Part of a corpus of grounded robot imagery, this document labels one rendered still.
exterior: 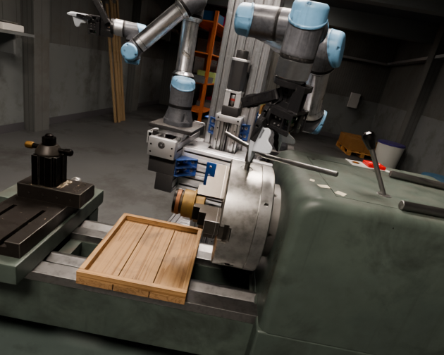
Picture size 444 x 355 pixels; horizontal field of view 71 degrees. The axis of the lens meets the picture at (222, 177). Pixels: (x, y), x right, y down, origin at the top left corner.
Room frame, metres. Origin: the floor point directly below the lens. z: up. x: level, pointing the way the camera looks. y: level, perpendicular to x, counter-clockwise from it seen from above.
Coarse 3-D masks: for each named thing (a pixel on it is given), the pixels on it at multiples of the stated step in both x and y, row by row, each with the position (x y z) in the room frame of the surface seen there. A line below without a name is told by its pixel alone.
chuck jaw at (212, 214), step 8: (200, 208) 0.79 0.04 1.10; (208, 208) 0.80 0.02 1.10; (216, 208) 0.82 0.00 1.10; (192, 216) 0.80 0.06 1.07; (200, 216) 0.77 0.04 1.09; (208, 216) 0.75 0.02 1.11; (216, 216) 0.76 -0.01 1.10; (200, 224) 0.77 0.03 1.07; (208, 224) 0.72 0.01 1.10; (216, 224) 0.72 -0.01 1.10; (208, 232) 0.72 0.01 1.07; (216, 232) 0.72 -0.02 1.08; (224, 232) 0.71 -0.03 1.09; (224, 240) 0.71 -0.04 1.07
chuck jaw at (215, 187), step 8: (216, 168) 0.91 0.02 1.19; (224, 168) 0.91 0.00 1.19; (208, 176) 0.89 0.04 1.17; (216, 176) 0.90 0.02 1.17; (224, 176) 0.90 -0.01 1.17; (208, 184) 0.88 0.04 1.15; (216, 184) 0.88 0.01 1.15; (224, 184) 0.88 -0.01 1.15; (200, 192) 0.86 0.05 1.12; (208, 192) 0.87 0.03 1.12; (216, 192) 0.87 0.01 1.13; (224, 192) 0.87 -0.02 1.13
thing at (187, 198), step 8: (176, 192) 0.84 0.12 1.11; (184, 192) 0.85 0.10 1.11; (192, 192) 0.85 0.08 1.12; (176, 200) 0.82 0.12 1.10; (184, 200) 0.82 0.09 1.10; (192, 200) 0.83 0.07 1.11; (200, 200) 0.84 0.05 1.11; (176, 208) 0.82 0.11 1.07; (184, 208) 0.82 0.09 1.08; (192, 208) 0.81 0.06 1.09; (184, 216) 0.83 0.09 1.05
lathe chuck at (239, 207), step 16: (240, 176) 0.79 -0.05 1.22; (256, 176) 0.80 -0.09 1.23; (240, 192) 0.75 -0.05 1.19; (256, 192) 0.75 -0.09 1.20; (224, 208) 0.72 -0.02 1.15; (240, 208) 0.72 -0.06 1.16; (256, 208) 0.73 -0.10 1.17; (224, 224) 0.71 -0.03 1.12; (240, 224) 0.71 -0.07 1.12; (240, 240) 0.70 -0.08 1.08; (224, 256) 0.72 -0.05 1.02; (240, 256) 0.71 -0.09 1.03
